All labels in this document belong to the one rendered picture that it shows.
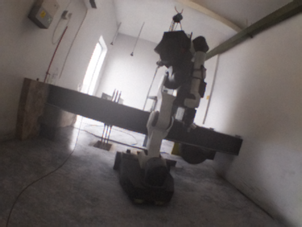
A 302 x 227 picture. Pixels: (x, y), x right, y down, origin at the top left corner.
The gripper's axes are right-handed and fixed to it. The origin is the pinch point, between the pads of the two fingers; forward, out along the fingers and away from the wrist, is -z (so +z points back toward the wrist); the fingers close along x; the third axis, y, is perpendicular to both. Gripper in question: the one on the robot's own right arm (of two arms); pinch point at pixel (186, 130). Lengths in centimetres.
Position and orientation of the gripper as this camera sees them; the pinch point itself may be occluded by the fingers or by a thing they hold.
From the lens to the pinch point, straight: 122.7
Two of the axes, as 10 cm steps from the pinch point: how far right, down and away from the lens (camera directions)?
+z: 1.6, -9.7, -1.6
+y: -7.9, -2.2, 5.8
